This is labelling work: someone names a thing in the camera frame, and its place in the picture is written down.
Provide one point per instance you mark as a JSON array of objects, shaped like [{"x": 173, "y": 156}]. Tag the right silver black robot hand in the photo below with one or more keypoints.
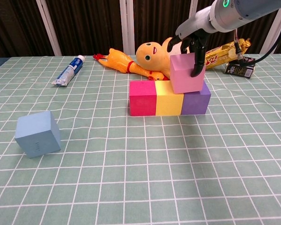
[{"x": 196, "y": 23}]

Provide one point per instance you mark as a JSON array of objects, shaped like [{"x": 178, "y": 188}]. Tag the light pink foam cube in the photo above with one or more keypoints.
[{"x": 183, "y": 75}]

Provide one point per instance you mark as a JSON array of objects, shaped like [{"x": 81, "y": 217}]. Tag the purple foam cube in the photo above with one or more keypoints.
[{"x": 196, "y": 104}]

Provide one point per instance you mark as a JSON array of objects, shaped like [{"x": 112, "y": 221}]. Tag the magenta foam cube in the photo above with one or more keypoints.
[{"x": 142, "y": 103}]

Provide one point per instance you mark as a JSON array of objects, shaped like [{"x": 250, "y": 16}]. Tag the gold snack packet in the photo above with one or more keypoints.
[{"x": 224, "y": 55}]

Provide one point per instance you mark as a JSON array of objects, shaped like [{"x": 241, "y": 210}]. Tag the yellow plush duck toy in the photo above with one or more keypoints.
[{"x": 152, "y": 58}]

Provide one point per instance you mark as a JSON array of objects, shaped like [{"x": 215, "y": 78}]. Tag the black drink carton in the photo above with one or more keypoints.
[{"x": 241, "y": 69}]

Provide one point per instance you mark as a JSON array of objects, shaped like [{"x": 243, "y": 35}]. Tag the yellow foam cube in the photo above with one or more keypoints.
[{"x": 169, "y": 103}]

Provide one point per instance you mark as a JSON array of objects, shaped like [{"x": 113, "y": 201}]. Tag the orange rubber chicken toy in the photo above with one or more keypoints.
[{"x": 118, "y": 61}]

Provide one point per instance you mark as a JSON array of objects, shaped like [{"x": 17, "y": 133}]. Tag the dark pleated curtain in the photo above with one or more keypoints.
[{"x": 89, "y": 23}]

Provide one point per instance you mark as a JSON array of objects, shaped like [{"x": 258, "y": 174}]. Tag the blue white toothpaste tube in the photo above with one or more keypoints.
[{"x": 69, "y": 70}]

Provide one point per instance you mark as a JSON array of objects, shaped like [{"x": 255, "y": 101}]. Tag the green checked tablecloth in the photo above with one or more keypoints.
[{"x": 140, "y": 164}]

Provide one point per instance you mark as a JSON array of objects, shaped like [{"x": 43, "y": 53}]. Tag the light blue foam cube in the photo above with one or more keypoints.
[{"x": 37, "y": 136}]

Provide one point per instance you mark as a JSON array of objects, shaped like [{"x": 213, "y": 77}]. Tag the white aluminium frame post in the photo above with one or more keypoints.
[
  {"x": 267, "y": 45},
  {"x": 194, "y": 8},
  {"x": 48, "y": 25},
  {"x": 127, "y": 25}
]

